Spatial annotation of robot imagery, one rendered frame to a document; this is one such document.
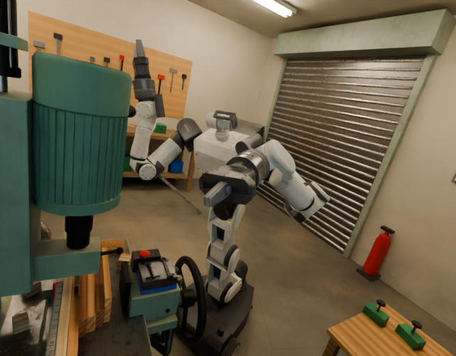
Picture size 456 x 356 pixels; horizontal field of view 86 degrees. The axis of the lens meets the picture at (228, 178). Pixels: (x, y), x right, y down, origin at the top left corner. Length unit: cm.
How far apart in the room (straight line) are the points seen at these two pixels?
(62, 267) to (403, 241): 304
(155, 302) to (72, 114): 52
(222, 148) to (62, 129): 64
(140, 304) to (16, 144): 48
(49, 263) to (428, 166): 304
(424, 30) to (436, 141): 103
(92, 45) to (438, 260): 454
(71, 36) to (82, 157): 343
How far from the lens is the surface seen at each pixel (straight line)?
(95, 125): 55
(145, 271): 77
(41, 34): 395
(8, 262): 70
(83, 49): 394
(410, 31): 323
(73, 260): 74
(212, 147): 106
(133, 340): 76
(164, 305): 81
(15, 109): 57
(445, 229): 311
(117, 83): 56
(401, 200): 321
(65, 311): 76
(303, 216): 81
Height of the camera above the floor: 150
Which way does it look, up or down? 17 degrees down
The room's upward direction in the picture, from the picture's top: 13 degrees clockwise
